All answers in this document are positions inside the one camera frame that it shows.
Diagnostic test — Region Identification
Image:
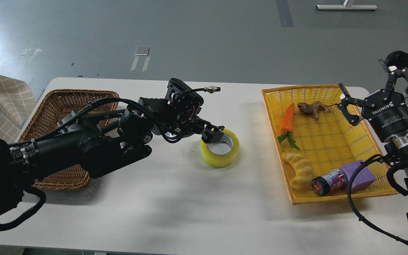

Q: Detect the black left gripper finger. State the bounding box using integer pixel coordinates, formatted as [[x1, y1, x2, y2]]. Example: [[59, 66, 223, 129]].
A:
[[201, 125, 225, 144]]

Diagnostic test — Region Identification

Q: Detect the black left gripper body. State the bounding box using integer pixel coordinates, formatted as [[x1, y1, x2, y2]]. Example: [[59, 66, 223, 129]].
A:
[[161, 110, 211, 142]]

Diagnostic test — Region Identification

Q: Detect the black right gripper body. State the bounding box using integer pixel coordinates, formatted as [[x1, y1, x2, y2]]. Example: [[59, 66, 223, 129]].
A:
[[362, 90, 408, 142]]

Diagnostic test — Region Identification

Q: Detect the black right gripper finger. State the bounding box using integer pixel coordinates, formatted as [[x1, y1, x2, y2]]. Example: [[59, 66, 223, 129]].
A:
[[338, 83, 369, 126], [379, 59, 408, 101]]

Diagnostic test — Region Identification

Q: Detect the yellow tape roll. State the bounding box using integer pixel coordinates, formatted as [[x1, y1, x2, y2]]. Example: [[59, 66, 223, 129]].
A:
[[200, 129, 240, 168]]

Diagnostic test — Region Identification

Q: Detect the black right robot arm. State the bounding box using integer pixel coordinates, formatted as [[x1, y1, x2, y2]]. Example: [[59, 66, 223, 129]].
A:
[[338, 57, 408, 246]]

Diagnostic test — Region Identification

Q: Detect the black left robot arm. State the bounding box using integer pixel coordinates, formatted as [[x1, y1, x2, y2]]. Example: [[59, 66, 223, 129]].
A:
[[0, 78, 225, 231]]

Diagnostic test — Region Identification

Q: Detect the yellow plastic basket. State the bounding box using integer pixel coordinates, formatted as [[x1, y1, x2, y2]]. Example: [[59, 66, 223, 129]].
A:
[[262, 84, 382, 205]]

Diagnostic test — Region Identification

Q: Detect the brown toy lion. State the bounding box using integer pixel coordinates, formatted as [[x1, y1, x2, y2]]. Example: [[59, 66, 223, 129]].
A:
[[298, 101, 336, 120]]

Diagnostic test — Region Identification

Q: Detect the purple sponge block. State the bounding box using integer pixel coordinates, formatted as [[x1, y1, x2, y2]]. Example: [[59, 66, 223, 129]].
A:
[[339, 160, 376, 193]]

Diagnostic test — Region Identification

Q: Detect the orange toy carrot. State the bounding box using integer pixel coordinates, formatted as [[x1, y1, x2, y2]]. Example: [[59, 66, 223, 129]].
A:
[[277, 103, 300, 150]]

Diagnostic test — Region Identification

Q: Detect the small red black can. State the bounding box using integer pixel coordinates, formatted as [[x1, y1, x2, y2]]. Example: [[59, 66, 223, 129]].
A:
[[311, 169, 348, 196]]

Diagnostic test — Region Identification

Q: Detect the yellow toy croissant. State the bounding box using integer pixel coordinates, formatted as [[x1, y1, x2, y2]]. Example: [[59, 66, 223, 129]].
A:
[[282, 150, 313, 190]]

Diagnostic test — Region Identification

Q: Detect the brown wicker basket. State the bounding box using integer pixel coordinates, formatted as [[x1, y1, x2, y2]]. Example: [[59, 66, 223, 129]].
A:
[[18, 89, 119, 191]]

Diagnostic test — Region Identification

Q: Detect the white stand base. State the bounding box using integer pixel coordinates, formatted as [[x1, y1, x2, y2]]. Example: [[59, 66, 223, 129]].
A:
[[316, 0, 378, 11]]

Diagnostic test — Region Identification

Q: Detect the beige checkered cloth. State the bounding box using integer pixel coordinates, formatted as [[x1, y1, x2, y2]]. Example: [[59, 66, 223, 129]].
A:
[[0, 75, 36, 143]]

